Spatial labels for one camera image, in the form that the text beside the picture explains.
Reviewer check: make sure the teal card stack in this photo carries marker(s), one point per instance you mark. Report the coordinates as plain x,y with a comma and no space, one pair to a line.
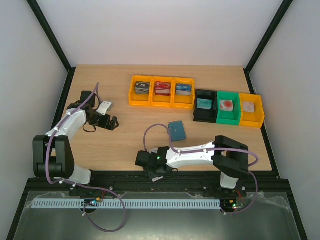
204,104

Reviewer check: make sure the far right orange bin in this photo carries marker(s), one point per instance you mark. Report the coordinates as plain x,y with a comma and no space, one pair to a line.
255,119

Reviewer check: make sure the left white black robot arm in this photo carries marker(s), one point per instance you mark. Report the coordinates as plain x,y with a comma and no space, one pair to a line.
52,152

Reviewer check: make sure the black card stack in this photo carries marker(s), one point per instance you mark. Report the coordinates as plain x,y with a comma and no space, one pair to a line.
142,87

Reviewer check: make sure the light blue cable duct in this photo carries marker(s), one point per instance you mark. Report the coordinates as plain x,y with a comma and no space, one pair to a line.
130,204

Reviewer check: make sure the right black frame post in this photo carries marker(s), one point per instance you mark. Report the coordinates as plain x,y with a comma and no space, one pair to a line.
279,15

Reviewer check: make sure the blue card stack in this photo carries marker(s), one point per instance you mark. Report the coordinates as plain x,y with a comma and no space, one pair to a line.
183,89

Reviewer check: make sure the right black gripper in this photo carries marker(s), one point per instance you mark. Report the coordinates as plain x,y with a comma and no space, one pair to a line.
140,158

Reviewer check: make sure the white pink card stack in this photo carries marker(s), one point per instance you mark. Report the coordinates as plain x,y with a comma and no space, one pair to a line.
248,106

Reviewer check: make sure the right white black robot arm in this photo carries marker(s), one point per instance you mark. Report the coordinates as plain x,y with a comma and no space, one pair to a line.
227,155

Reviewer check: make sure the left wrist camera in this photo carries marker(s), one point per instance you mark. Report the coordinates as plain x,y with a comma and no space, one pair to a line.
104,107

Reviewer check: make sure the teal leather card holder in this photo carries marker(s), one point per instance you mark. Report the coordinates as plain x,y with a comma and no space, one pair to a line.
177,131

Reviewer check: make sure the red white card stack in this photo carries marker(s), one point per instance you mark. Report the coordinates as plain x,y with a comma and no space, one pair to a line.
226,105

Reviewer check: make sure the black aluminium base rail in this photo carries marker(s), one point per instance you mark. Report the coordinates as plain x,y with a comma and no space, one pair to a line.
205,183

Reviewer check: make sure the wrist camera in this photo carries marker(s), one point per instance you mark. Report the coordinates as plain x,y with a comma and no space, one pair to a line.
104,107
155,179

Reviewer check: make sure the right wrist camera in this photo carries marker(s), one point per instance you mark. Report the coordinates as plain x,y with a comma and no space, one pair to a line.
155,179

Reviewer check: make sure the black frame post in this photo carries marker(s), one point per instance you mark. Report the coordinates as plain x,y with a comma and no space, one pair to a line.
279,15
42,20

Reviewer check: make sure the left black frame post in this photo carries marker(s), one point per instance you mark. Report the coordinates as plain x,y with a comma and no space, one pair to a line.
42,20

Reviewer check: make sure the green bin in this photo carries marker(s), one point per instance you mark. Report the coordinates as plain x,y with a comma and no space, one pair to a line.
229,118

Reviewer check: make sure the orange bin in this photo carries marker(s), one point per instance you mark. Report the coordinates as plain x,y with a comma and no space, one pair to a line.
255,119
162,101
184,102
143,100

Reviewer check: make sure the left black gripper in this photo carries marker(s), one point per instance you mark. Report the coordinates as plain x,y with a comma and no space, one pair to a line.
111,127

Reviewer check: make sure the black bin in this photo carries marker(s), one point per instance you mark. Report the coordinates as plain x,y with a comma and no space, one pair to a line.
206,116

